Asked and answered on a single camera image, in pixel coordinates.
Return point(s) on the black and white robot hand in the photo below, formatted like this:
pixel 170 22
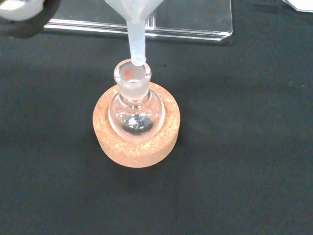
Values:
pixel 19 9

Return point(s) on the clear round-bottom glass flask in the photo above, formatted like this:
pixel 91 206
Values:
pixel 137 115

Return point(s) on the clear acrylic funnel stand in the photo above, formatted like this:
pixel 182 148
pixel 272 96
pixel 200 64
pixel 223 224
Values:
pixel 190 22

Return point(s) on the black bench cloth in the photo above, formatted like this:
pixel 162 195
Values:
pixel 244 134

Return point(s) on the white flat object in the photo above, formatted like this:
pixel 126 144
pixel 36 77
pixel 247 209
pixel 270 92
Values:
pixel 300 4

